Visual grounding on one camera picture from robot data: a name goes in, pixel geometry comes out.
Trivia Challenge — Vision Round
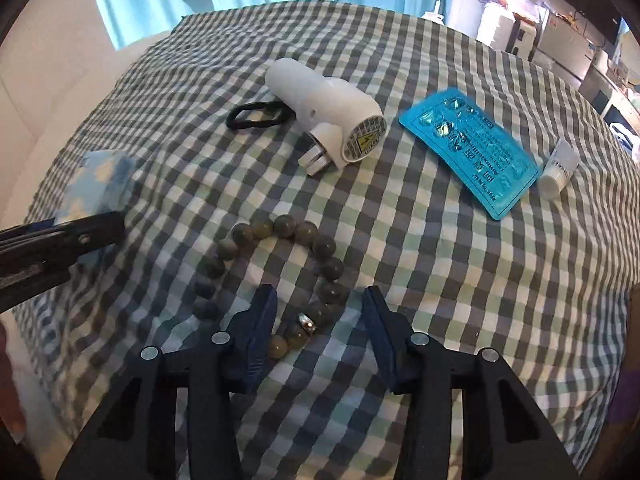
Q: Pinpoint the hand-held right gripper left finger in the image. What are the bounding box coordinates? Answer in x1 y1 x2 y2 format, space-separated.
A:
55 285 278 480

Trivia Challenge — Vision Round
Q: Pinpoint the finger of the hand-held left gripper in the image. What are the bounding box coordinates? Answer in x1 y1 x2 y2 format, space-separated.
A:
0 211 126 267
0 261 73 312

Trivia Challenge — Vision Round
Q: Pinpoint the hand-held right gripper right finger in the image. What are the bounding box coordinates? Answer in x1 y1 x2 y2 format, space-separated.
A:
362 286 581 480

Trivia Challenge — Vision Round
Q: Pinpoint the blue cloud-print tissue packet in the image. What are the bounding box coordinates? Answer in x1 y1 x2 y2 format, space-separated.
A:
52 149 138 271

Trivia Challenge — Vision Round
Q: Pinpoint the grey bead bracelet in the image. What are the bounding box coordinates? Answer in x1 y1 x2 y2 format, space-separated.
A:
194 212 346 361

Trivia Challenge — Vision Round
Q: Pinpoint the grey checkered cloth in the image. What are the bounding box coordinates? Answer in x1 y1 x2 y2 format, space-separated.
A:
10 0 640 480

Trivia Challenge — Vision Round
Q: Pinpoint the blue blister pack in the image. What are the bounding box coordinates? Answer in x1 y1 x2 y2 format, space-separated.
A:
398 86 544 222

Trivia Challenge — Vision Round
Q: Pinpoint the small white tube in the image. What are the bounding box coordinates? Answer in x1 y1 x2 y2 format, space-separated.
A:
537 139 581 198

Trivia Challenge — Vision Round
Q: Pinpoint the white plug-in device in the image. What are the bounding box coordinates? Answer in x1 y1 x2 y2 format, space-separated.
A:
264 57 388 177

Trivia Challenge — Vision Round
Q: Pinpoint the silver fridge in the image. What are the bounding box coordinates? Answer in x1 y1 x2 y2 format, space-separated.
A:
530 10 601 81

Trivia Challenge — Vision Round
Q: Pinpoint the white bag on suitcase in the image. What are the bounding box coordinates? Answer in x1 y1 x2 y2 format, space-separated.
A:
492 0 546 23

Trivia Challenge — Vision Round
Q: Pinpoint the black hair tie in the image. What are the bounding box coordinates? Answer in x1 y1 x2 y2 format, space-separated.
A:
225 99 296 132

